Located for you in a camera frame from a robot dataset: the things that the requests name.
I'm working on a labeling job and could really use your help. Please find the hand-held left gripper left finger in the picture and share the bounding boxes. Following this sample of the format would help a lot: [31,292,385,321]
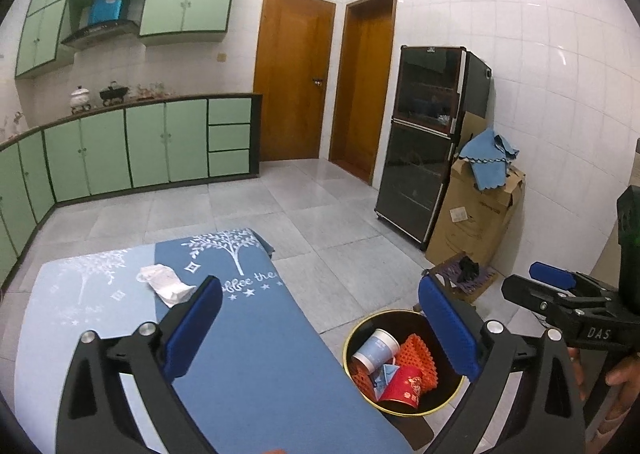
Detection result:
[56,275,223,454]

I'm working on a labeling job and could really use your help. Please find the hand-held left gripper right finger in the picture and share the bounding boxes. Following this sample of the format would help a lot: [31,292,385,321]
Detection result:
[417,275,586,454]

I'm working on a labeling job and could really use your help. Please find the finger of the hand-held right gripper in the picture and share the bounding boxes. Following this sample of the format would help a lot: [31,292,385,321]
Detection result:
[530,261,621,303]
[501,274,621,322]

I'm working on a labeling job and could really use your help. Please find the orange foam mesh net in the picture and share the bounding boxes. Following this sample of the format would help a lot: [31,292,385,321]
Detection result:
[348,364,378,397]
[397,334,437,392]

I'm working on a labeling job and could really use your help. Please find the white tissue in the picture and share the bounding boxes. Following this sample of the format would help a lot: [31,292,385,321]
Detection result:
[136,264,197,308]

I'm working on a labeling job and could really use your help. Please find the red paper cup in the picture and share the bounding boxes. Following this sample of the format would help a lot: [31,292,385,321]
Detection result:
[377,365,423,409]

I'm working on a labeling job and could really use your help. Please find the light blue drink carton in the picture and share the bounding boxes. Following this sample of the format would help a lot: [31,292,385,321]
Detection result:
[372,361,401,392]

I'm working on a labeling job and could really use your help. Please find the black bin with gold rim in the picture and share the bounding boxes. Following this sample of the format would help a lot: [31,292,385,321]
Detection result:
[342,309,468,417]

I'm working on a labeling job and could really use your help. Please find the person's right hand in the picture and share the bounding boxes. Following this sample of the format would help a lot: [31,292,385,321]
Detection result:
[567,346,640,403]

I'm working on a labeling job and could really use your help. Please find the small black object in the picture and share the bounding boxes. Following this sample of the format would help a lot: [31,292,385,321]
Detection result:
[457,256,482,283]

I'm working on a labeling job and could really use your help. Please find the blue tree print tablecloth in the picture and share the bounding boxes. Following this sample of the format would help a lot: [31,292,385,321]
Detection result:
[15,228,416,454]

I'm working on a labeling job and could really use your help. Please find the large cardboard box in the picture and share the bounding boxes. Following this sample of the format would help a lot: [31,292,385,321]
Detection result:
[425,161,527,269]

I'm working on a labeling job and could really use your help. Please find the blue scalloped cloth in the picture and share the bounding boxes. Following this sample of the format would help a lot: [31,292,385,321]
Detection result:
[458,129,520,192]

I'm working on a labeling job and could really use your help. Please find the black glass disinfection cabinet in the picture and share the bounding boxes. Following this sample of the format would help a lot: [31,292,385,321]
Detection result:
[375,46,493,251]

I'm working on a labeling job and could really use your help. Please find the green base cabinets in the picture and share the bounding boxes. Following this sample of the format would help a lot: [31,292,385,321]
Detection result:
[0,92,263,285]

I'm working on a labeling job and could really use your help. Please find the row of jars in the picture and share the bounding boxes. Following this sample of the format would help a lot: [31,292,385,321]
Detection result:
[132,82,174,100]

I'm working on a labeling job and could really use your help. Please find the black wok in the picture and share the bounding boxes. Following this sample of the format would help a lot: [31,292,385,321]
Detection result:
[98,81,130,106]

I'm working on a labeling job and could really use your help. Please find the plain wooden door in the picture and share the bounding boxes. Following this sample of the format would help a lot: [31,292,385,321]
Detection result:
[328,0,399,185]

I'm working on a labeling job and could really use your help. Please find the white cooking pot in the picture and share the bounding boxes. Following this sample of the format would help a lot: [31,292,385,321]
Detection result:
[69,85,92,112]

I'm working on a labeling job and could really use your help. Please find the black range hood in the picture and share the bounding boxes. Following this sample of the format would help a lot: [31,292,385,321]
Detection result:
[60,20,141,47]

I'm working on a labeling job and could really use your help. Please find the wooden door with handle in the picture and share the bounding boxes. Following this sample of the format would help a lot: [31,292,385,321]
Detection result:
[252,0,337,163]

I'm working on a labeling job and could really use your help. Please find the green wall cabinets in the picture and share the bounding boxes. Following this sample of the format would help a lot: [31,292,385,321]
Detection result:
[14,0,246,79]

